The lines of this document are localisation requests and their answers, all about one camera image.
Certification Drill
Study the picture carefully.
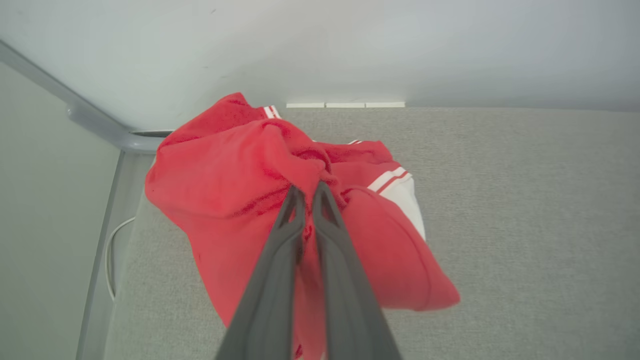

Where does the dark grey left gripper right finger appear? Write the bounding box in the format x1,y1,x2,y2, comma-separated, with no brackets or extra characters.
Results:
312,181,403,360

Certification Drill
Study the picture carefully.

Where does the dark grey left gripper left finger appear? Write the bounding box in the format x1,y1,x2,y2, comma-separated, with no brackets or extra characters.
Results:
215,185,307,360

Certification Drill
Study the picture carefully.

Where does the red basketball jersey number 23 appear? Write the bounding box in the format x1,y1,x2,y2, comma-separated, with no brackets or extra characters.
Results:
144,92,461,360

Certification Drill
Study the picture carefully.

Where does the grey fabric sofa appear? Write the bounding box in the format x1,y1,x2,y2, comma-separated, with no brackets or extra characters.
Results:
102,107,640,360

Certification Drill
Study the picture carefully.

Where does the thin white cable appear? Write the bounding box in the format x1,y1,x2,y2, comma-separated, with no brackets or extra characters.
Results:
105,216,137,301

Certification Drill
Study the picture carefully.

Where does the grey metal tube frame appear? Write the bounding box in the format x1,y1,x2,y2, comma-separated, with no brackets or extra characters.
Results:
0,40,173,360

